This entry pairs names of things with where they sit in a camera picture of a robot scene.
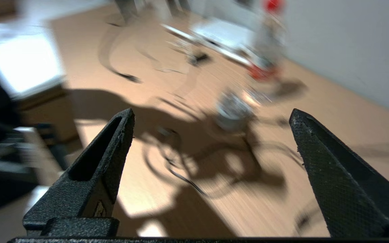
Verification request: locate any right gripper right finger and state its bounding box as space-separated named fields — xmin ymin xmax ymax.
xmin=289 ymin=108 xmax=389 ymax=237

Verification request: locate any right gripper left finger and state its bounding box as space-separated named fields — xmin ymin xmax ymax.
xmin=22 ymin=108 xmax=135 ymax=237

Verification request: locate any white wifi router with antennas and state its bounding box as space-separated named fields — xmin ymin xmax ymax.
xmin=161 ymin=19 xmax=259 ymax=66

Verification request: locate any clear water bottle red cap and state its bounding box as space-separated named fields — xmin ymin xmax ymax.
xmin=249 ymin=0 xmax=288 ymax=81

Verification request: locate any small black plastic clip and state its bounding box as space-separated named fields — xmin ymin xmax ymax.
xmin=188 ymin=52 xmax=212 ymax=66

